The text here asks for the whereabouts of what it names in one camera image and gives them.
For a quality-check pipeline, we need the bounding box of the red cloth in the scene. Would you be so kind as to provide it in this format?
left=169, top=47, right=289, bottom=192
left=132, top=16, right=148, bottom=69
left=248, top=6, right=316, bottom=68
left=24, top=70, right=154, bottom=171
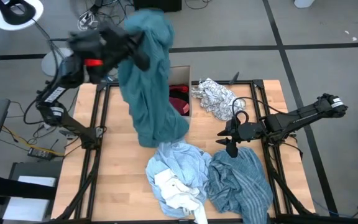
left=169, top=84, right=190, bottom=94

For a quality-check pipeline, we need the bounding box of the white floor object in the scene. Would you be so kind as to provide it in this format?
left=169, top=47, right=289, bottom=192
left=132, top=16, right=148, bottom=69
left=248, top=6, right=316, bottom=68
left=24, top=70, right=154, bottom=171
left=293, top=0, right=316, bottom=9

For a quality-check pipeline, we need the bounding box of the grey cabinet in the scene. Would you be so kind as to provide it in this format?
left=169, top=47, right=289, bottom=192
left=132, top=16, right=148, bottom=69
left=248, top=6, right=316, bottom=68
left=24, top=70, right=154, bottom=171
left=0, top=161, right=63, bottom=224

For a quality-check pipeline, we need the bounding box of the blue striped cloth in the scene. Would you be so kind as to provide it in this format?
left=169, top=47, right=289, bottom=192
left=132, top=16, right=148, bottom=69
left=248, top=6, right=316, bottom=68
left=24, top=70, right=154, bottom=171
left=206, top=146, right=275, bottom=224

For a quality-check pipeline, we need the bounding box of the grey round stand base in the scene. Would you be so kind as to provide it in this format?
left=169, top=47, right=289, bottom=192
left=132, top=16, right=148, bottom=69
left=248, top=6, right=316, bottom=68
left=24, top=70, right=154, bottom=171
left=40, top=47, right=75, bottom=77

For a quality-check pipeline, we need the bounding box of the black power strip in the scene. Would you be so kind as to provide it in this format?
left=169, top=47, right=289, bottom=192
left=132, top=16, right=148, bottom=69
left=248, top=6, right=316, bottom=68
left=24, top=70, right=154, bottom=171
left=27, top=146, right=56, bottom=161

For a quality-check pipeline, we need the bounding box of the white cable bundle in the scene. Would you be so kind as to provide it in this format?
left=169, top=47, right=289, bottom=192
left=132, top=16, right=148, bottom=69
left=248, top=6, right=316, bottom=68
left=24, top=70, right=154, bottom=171
left=77, top=10, right=101, bottom=31

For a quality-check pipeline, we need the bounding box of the black curved stand piece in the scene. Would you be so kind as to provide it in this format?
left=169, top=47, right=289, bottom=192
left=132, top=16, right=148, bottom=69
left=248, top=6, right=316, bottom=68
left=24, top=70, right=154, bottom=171
left=0, top=0, right=37, bottom=26

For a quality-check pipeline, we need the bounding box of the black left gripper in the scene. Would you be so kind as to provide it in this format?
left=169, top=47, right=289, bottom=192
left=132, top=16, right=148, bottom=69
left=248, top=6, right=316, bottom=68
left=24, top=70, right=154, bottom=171
left=68, top=24, right=151, bottom=84

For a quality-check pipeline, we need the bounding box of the yellow cable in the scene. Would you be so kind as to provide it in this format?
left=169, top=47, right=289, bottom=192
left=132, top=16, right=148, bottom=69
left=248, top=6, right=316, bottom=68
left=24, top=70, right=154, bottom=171
left=1, top=124, right=66, bottom=157

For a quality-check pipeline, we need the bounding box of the black floor box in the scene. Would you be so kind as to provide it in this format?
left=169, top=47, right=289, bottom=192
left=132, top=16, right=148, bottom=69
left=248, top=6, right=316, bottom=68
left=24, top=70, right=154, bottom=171
left=132, top=0, right=183, bottom=13

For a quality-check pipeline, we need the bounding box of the teal cloth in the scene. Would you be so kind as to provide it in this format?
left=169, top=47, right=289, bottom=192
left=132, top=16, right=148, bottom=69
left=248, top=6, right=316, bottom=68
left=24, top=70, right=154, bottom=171
left=117, top=8, right=190, bottom=149

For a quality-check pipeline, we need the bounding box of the black aluminium frame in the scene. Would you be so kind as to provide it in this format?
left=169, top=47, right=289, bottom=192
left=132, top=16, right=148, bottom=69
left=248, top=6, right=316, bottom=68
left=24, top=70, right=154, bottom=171
left=53, top=78, right=317, bottom=224

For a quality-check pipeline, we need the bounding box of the maroon cloth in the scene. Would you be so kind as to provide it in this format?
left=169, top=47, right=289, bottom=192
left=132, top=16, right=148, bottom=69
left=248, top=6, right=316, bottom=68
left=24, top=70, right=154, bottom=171
left=168, top=96, right=191, bottom=116

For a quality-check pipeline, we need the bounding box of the cardboard box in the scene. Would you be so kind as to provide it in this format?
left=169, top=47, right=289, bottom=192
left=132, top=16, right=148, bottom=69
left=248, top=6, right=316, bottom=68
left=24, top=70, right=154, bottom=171
left=167, top=64, right=193, bottom=118

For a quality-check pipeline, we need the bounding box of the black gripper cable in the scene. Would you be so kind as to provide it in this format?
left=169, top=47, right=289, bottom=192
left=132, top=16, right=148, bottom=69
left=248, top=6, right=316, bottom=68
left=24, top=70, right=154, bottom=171
left=231, top=96, right=289, bottom=126

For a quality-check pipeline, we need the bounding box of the black bar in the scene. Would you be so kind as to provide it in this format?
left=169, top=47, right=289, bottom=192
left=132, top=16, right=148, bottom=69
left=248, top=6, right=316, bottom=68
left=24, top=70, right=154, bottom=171
left=0, top=175, right=57, bottom=200

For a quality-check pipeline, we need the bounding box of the light blue patterned cloth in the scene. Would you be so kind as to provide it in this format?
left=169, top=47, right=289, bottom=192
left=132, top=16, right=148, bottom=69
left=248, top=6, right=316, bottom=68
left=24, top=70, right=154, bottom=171
left=145, top=139, right=213, bottom=219

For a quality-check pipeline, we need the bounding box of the white round stand base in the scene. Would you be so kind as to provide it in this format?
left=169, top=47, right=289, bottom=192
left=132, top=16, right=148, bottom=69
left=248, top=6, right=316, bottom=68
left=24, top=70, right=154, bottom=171
left=0, top=0, right=45, bottom=32

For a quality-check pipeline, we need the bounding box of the white black patterned cloth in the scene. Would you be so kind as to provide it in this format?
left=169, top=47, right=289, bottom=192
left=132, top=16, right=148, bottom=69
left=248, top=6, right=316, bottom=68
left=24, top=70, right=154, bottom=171
left=191, top=77, right=247, bottom=123

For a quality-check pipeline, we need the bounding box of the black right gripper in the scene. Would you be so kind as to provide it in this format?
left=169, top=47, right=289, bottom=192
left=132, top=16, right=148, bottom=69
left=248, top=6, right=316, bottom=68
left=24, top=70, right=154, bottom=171
left=215, top=119, right=265, bottom=146

